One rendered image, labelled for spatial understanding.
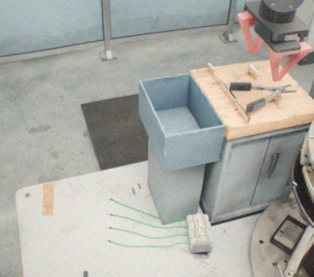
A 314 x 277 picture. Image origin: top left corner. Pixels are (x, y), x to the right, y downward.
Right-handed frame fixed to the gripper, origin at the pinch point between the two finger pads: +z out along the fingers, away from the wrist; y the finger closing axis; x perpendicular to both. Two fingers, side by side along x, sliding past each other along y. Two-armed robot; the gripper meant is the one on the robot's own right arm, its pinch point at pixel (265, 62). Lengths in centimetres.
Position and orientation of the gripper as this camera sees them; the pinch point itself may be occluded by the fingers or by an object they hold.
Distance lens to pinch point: 68.2
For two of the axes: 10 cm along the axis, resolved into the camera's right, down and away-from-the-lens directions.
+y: 3.0, 6.6, -6.9
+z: -0.3, 7.3, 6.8
